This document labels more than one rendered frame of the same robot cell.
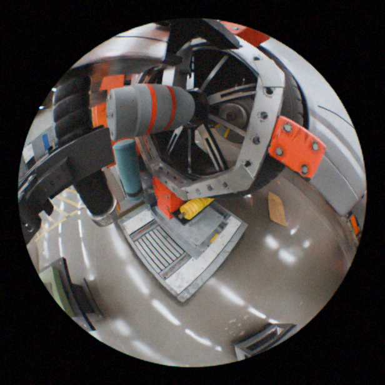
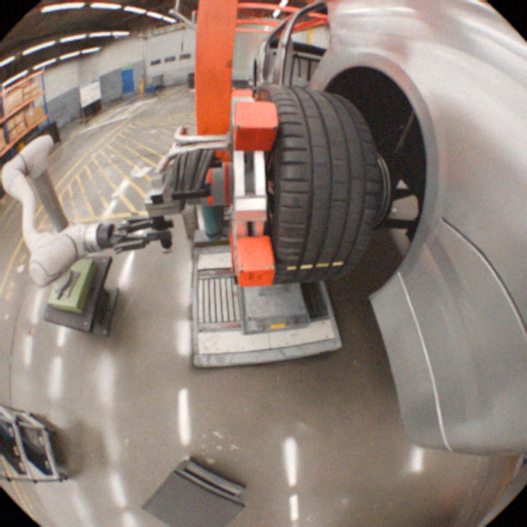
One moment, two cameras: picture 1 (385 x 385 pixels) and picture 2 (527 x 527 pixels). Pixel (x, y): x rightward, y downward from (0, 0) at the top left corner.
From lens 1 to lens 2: 0.54 m
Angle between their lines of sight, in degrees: 28
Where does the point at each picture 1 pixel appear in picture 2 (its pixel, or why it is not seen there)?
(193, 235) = (253, 306)
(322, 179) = (395, 344)
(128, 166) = (208, 213)
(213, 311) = (213, 404)
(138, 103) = not seen: hidden behind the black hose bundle
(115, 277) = (154, 303)
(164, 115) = (220, 200)
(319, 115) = (434, 237)
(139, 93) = not seen: hidden behind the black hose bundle
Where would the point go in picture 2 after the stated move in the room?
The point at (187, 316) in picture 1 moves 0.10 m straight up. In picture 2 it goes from (186, 386) to (181, 385)
